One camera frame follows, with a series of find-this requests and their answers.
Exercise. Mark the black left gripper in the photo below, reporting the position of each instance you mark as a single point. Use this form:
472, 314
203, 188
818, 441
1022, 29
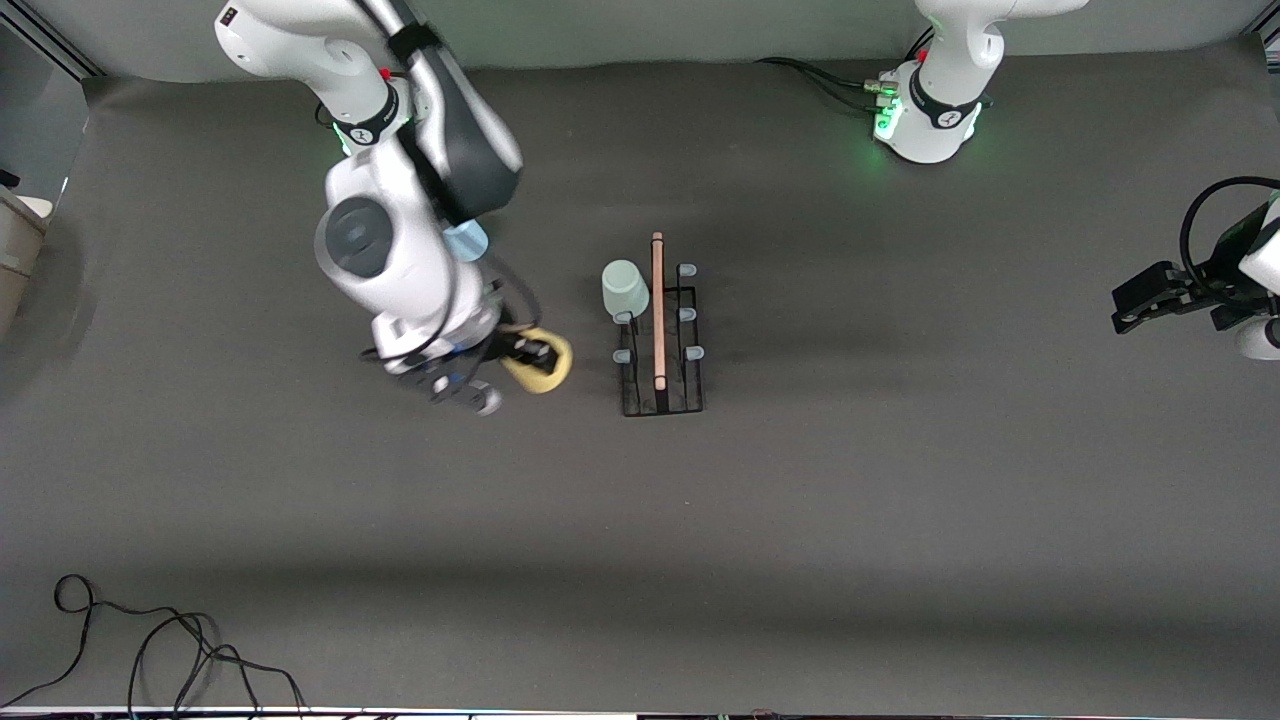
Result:
1204, 284

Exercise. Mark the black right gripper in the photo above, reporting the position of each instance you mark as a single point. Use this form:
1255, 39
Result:
519, 347

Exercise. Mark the yellow plastic cup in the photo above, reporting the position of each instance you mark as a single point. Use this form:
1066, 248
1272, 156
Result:
545, 378

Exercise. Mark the pale green plastic cup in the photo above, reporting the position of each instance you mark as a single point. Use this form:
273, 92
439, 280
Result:
625, 290

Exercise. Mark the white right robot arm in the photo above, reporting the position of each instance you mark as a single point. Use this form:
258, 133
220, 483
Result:
400, 260

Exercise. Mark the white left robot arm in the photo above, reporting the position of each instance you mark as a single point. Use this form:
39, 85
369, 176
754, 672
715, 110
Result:
935, 145

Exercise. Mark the light blue plastic cup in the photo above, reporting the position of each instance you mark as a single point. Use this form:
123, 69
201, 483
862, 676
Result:
470, 242

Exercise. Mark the beige box beside table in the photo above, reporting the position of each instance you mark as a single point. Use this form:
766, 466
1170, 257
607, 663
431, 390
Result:
20, 260

